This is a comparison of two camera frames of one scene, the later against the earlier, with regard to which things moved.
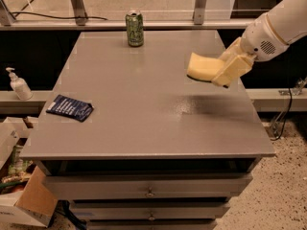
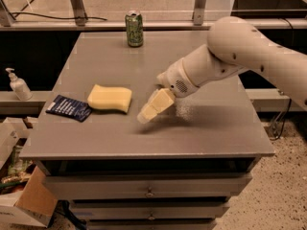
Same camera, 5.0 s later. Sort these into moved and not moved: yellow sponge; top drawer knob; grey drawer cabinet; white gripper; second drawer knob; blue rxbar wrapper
Moved: white gripper; yellow sponge
Not moved: blue rxbar wrapper; second drawer knob; top drawer knob; grey drawer cabinet
